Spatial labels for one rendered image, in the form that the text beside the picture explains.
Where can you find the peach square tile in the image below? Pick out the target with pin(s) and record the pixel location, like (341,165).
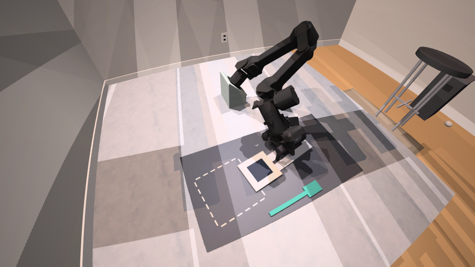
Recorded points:
(259,171)

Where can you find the dark grey flat mat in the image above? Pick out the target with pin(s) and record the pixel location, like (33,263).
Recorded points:
(228,193)

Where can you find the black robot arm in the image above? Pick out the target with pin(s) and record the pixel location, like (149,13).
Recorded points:
(303,38)

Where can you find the teal small trowel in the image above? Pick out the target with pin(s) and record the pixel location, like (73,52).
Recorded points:
(310,190)

